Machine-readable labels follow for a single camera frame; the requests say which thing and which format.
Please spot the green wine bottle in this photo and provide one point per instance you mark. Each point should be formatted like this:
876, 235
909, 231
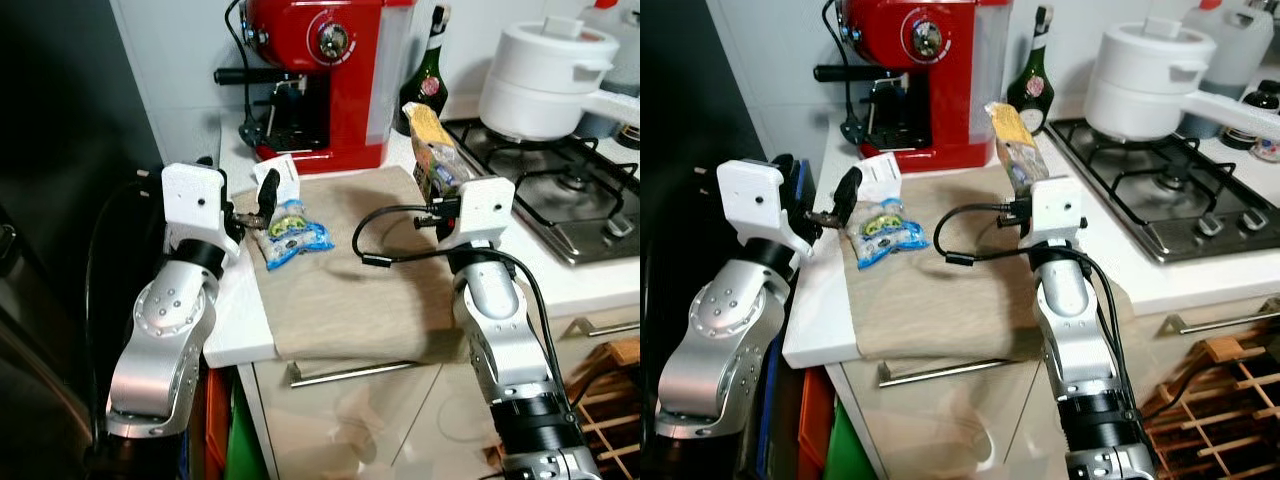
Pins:
1032, 90
432, 85

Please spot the white paper receipt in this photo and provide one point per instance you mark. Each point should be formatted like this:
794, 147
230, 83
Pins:
285, 175
882, 175

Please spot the red coffee machine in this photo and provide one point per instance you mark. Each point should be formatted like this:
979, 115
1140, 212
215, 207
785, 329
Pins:
360, 100
960, 100

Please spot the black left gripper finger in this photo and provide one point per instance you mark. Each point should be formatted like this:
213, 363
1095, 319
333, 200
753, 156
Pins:
797, 165
207, 162
848, 192
268, 195

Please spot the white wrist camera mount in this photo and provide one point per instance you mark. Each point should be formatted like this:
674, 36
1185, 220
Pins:
480, 210
755, 200
1060, 210
195, 205

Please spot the black tall appliance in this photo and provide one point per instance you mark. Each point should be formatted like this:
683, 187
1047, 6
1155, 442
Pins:
670, 120
50, 120

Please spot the translucent plastic jug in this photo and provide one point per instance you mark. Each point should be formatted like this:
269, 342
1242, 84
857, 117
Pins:
620, 40
1240, 45

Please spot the white kitchen counter cabinet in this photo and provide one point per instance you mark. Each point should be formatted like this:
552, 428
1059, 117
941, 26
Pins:
380, 430
950, 430

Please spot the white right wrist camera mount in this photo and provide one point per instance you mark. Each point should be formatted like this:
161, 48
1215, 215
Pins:
1060, 210
480, 210

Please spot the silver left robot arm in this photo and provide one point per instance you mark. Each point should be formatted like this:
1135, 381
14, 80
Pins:
165, 340
715, 340

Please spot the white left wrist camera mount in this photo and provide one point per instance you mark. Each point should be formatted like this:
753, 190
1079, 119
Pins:
195, 205
755, 200

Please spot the green board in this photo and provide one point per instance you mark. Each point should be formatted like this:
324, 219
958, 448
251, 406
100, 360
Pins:
850, 455
245, 450

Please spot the orange board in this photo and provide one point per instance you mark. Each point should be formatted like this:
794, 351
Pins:
216, 430
812, 430

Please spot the beige counter mat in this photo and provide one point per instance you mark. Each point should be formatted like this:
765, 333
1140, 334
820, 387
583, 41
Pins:
340, 300
940, 300

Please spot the dark small bottle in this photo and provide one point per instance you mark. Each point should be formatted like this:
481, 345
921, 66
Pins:
1262, 105

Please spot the yellow snack packet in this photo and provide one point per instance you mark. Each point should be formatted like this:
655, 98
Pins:
1012, 135
430, 135

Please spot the blue white snack packet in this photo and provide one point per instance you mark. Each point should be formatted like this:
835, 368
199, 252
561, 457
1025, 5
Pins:
295, 235
885, 232

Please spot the clear small bottle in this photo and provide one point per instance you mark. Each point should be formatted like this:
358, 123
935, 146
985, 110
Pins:
1268, 150

